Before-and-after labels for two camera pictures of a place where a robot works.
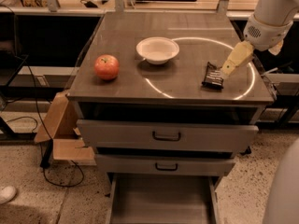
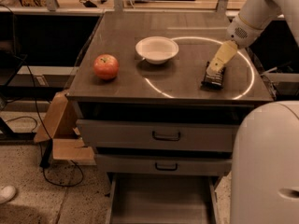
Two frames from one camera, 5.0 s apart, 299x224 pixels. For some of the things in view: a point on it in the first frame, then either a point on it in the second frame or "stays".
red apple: [106, 66] stays
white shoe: [7, 193] stays
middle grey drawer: [164, 163] stays
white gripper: [263, 35] to [242, 34]
